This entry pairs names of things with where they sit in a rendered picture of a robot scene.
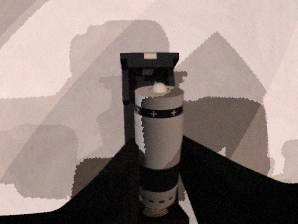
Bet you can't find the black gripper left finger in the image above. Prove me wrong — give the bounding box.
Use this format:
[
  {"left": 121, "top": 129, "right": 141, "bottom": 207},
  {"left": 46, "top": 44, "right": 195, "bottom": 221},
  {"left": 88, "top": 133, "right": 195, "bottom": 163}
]
[{"left": 0, "top": 139, "right": 140, "bottom": 224}]

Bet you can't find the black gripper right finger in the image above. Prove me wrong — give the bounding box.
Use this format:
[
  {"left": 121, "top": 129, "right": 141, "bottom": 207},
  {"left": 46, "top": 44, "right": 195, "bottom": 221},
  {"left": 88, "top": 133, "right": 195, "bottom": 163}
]
[{"left": 178, "top": 136, "right": 298, "bottom": 224}]

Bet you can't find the brown cylindrical battery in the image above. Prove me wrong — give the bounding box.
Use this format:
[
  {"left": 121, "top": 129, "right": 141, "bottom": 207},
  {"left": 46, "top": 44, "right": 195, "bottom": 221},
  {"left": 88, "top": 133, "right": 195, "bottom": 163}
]
[{"left": 134, "top": 83, "right": 185, "bottom": 209}]

